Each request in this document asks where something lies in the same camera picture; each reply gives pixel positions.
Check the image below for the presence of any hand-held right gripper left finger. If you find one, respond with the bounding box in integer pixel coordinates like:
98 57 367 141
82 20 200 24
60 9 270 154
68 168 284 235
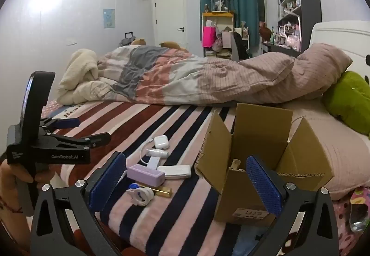
30 151 128 256

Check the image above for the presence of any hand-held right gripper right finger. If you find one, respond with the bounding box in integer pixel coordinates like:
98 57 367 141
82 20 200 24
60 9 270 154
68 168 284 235
246 155 339 256

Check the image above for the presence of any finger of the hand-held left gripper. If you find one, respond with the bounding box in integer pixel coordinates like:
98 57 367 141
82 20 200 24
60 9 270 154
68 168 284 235
46 132 112 149
40 118 80 132

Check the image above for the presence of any brown cardboard box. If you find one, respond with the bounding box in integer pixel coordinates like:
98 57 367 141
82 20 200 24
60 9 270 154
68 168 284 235
195 103 334 226

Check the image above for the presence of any purple rectangular box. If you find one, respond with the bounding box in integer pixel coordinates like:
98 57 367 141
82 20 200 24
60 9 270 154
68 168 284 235
127 165 165 187

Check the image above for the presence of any white cable adapter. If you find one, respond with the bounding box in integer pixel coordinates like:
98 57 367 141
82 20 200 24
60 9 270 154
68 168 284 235
141 137 170 171

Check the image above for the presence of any gold lipstick tube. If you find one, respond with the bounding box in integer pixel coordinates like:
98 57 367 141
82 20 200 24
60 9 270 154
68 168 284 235
154 186 173 198

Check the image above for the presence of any white earbuds case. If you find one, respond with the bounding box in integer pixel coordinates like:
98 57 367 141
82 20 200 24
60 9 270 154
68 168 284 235
153 135 169 149

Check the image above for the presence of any white power bank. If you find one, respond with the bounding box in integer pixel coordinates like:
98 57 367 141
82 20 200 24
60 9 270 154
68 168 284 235
157 165 192 179

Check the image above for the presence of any person's left forearm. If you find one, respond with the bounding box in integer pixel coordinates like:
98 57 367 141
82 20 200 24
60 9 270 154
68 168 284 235
0 184 33 253

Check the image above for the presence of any person's left hand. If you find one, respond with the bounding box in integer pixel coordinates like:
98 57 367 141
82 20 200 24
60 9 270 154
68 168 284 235
0 159 55 191

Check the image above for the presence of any cream fleece blanket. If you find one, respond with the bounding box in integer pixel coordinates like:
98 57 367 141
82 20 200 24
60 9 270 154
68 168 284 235
57 49 116 105

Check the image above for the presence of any striped pink blanket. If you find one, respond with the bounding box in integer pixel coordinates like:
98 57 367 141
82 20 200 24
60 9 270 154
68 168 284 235
40 100 290 256

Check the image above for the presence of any pink pillow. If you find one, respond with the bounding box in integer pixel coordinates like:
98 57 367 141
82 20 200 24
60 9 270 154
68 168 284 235
282 100 370 201

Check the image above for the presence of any pink dotted cloth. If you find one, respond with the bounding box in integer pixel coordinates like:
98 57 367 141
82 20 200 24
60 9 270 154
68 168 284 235
332 187 370 256

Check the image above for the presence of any grey suitcase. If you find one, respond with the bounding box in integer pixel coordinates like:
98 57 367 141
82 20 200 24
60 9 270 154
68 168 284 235
118 32 136 47

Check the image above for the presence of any green plush pillow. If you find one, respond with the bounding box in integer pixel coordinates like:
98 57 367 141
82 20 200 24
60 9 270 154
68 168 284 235
322 71 370 138

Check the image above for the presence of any pink and grey duvet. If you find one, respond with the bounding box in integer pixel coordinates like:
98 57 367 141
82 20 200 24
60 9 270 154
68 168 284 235
97 44 353 106

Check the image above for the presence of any white door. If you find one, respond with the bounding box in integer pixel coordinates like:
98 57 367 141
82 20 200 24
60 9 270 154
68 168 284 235
154 0 185 49

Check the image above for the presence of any dark chair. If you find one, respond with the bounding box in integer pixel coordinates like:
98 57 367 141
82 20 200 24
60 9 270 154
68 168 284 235
230 32 249 61

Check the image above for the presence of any reddish brown plush toy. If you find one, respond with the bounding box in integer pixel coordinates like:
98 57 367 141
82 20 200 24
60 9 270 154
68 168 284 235
259 21 272 43

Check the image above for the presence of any pink gift bag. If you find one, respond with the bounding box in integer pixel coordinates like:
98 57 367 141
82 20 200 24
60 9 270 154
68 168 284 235
203 26 217 48

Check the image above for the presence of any white headboard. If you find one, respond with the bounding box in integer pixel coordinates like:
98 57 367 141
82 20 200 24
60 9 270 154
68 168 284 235
311 21 370 77

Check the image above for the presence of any yellow shelf unit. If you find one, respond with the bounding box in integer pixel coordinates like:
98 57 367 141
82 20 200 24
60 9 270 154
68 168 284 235
201 11 235 58

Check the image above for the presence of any glass display case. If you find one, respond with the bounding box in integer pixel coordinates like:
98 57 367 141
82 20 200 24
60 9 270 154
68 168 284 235
209 0 229 13

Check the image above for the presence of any blue wall poster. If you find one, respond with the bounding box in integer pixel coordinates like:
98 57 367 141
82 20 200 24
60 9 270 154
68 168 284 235
103 8 116 28

